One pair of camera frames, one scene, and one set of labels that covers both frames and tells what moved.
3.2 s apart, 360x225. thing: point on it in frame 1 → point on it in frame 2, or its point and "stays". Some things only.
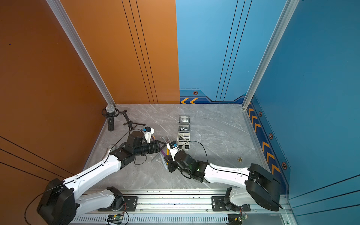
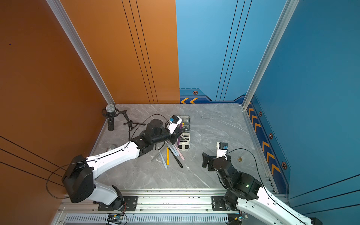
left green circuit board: [113, 219] stays
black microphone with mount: [110, 112] stays
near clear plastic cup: [183, 128] stays
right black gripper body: [173, 166] → [210, 168]
